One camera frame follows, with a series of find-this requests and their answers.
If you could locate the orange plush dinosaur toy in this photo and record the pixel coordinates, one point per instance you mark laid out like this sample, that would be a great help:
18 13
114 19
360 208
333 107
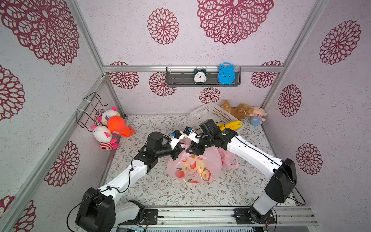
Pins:
118 125

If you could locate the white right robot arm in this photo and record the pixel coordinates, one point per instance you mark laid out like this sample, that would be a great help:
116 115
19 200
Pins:
280 173

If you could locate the white plush toy yellow glasses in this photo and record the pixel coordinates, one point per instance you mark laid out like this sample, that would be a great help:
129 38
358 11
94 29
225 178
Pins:
102 117

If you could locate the blue alarm clock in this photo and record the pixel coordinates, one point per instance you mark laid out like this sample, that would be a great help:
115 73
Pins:
226 75

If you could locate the white pink striped plush toy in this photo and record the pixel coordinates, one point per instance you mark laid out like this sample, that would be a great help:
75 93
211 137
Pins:
104 137

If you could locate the pink plastic bag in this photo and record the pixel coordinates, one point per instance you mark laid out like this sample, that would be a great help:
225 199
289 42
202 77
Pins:
194 169

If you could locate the white plastic lattice basket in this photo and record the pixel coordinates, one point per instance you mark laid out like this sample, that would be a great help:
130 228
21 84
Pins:
210 111

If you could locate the brown plush teddy bear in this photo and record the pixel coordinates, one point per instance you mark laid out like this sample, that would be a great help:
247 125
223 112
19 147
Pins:
240 112

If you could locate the small doll blue outfit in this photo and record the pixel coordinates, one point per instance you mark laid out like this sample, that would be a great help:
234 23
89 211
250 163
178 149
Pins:
257 116

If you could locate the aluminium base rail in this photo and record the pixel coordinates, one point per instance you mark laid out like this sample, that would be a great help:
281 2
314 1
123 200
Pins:
215 216

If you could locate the black wire wall rack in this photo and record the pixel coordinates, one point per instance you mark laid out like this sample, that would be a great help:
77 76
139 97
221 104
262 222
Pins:
84 117

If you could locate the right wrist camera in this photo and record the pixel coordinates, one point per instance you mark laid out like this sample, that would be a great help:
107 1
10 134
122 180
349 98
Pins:
190 134

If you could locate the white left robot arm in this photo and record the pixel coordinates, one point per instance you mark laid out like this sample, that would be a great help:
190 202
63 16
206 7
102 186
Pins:
116 185

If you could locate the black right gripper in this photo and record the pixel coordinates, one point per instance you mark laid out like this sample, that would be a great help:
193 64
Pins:
200 145

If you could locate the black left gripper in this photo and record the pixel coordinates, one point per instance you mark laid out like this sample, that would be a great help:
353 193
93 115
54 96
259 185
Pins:
176 151

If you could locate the dark green alarm clock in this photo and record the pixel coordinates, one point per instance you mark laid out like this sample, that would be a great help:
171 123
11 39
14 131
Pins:
200 77

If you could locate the grey wall shelf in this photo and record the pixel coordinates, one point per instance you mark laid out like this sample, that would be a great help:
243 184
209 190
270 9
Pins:
179 78

